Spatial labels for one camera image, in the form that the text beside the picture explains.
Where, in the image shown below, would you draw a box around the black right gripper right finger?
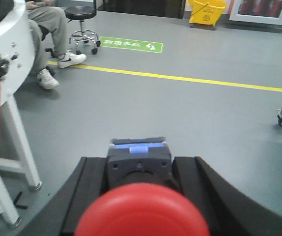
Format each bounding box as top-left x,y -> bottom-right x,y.
172,156 -> 282,236

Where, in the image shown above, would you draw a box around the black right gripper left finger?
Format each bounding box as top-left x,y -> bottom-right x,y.
19,157 -> 106,236

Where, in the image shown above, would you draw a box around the red push button switch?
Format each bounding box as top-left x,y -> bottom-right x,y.
74,137 -> 210,236

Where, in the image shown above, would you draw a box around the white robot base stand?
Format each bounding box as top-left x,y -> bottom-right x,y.
0,0 -> 42,227

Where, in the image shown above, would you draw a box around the green floor sign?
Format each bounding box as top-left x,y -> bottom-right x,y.
100,36 -> 164,54

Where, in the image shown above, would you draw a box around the seated person legs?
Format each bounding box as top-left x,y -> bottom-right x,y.
25,0 -> 87,90

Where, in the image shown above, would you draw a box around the yellow mop bucket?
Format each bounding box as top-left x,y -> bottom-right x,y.
187,0 -> 226,30

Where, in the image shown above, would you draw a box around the black round stool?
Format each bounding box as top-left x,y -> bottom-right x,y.
64,0 -> 101,55

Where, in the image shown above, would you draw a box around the framed picture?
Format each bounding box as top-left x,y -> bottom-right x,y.
227,0 -> 282,25

